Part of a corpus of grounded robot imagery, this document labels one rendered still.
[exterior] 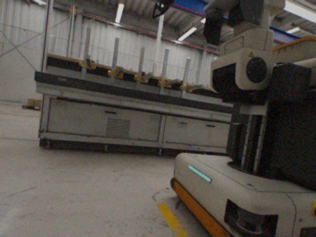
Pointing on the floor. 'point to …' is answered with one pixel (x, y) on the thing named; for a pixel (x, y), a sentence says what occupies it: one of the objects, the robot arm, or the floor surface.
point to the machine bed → (126, 120)
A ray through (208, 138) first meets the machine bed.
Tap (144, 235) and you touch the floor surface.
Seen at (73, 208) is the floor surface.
